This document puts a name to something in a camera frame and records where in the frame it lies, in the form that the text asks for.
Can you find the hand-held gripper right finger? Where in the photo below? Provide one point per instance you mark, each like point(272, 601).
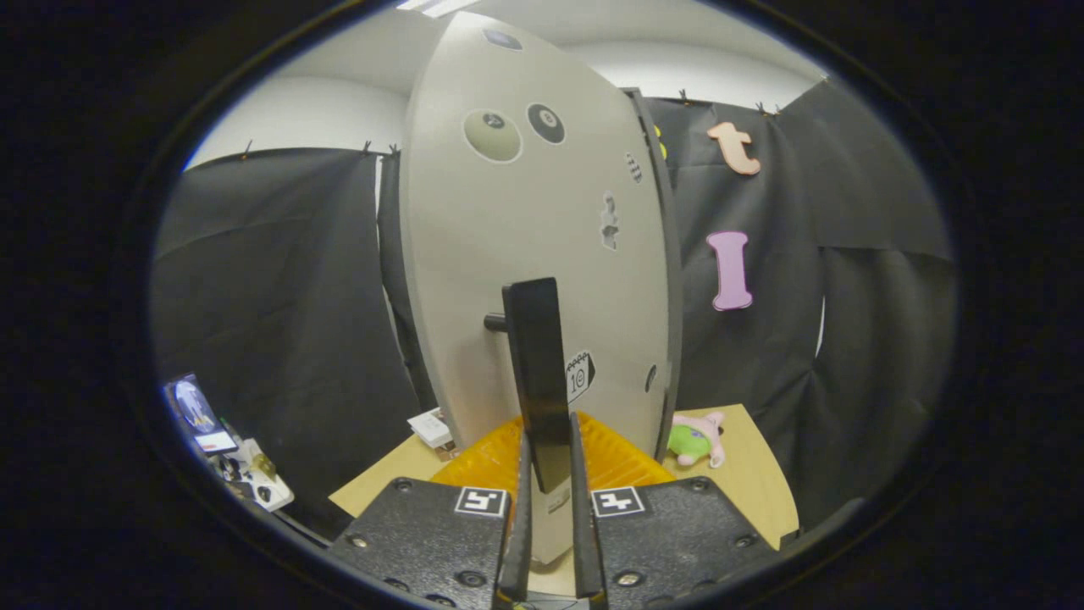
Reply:
point(583, 542)

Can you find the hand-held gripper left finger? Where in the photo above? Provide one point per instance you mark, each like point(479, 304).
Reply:
point(517, 542)

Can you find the dark grey shoe cabinet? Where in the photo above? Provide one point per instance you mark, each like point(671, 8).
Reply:
point(669, 254)

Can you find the white cardboard box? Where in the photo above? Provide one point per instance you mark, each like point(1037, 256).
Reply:
point(430, 428)

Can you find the green and pink plush toy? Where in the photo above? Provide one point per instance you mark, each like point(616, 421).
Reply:
point(690, 440)

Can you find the white cluttered device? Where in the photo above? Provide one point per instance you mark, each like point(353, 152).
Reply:
point(254, 479)

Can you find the black backdrop cloth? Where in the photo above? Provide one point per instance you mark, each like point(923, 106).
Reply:
point(279, 296)

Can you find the long ceiling light panel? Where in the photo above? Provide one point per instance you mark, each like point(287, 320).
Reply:
point(432, 4)

